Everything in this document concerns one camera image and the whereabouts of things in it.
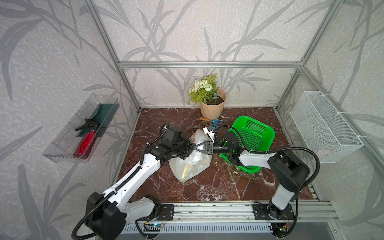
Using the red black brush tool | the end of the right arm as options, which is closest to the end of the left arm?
the end of the right arm

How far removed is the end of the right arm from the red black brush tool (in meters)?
0.44

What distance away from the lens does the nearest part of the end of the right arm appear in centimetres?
68
